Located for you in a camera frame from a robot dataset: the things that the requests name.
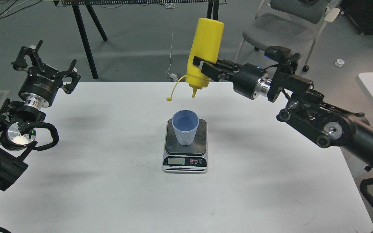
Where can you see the black box in corner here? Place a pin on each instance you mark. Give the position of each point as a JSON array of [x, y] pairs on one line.
[[360, 13]]

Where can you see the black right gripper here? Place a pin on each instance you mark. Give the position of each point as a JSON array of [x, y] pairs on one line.
[[248, 80]]

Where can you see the black legged background table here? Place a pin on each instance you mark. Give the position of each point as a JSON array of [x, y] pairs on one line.
[[149, 38]]

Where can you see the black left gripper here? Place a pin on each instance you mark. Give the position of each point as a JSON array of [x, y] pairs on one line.
[[40, 87]]

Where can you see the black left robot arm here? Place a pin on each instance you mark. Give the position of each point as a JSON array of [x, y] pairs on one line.
[[22, 126]]

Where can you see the blue ribbed plastic cup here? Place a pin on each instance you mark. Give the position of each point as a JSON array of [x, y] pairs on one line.
[[185, 124]]

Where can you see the digital kitchen scale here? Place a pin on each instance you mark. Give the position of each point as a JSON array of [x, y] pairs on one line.
[[191, 158]]

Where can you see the small white spool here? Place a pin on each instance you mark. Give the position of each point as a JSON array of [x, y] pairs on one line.
[[339, 62]]

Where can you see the yellow squeeze bottle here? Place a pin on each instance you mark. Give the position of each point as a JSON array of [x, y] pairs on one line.
[[206, 46]]

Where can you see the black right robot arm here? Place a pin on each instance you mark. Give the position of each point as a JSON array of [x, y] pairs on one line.
[[324, 124]]

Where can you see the grey office chair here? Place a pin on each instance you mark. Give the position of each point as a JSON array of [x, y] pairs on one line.
[[268, 29]]

